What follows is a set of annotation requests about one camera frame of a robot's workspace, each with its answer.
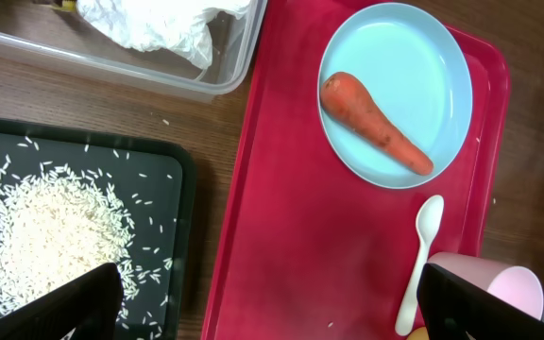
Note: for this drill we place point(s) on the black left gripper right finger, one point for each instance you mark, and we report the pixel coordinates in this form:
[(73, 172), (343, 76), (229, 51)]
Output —
[(453, 308)]

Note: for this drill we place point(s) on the yellow plastic cup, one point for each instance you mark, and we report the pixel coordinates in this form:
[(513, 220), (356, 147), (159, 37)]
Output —
[(419, 334)]

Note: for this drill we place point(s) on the clear plastic bin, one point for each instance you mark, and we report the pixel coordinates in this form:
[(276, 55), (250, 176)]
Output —
[(63, 42)]

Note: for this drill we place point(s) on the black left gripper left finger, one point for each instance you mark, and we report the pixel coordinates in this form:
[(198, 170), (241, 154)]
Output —
[(88, 305)]

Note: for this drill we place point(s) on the red plastic tray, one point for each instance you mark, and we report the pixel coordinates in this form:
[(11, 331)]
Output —
[(307, 249)]

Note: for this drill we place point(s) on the white plastic spoon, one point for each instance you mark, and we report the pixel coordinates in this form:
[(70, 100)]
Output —
[(428, 220)]

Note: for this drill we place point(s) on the pink plastic cup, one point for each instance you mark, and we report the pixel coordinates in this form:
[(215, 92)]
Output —
[(513, 284)]

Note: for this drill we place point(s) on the orange carrot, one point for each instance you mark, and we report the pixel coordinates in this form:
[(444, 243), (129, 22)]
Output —
[(346, 99)]

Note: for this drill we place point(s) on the black tray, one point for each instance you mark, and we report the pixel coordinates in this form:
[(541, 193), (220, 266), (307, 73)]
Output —
[(156, 182)]

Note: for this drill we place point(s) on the light blue plate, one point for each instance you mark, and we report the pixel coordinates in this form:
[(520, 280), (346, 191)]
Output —
[(417, 74)]

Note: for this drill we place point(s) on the white rice pile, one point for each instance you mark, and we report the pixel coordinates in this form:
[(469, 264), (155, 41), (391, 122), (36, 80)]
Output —
[(54, 229)]

